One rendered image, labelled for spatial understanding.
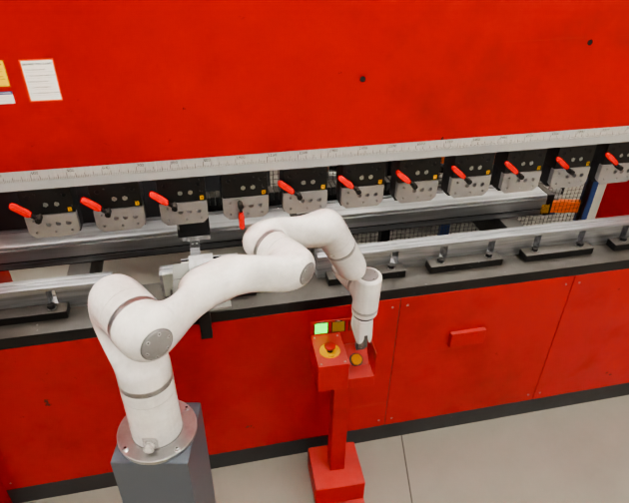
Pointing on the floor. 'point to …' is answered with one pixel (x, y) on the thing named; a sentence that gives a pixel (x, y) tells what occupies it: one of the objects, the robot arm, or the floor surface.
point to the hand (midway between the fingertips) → (360, 343)
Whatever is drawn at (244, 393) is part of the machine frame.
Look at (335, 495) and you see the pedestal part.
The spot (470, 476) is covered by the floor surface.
